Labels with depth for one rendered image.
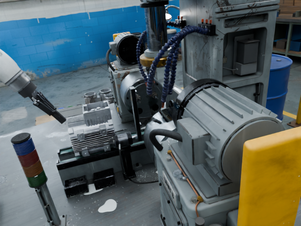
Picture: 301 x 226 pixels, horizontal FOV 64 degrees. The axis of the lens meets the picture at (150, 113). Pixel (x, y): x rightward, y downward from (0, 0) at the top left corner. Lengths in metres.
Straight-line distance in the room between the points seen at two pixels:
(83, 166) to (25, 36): 5.42
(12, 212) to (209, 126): 0.99
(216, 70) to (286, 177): 0.66
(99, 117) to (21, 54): 5.45
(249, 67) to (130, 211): 0.81
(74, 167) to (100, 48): 5.67
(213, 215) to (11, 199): 0.99
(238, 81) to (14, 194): 1.17
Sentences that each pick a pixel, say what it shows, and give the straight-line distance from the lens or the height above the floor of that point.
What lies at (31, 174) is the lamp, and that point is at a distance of 0.93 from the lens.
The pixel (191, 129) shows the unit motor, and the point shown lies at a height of 1.32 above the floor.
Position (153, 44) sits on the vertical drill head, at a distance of 1.09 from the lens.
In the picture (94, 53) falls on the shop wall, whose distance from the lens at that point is 6.71.
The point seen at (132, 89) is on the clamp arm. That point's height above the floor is 1.25.
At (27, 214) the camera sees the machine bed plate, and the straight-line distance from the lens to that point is 1.24.
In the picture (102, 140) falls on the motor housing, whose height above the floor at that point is 1.02.
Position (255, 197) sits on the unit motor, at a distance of 0.50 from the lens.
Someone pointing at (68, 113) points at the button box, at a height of 1.05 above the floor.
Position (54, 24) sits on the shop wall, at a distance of 6.47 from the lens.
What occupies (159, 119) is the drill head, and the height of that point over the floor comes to 1.15.
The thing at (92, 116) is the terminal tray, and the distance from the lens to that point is 1.12.
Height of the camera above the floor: 1.59
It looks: 26 degrees down
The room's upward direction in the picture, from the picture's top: 7 degrees counter-clockwise
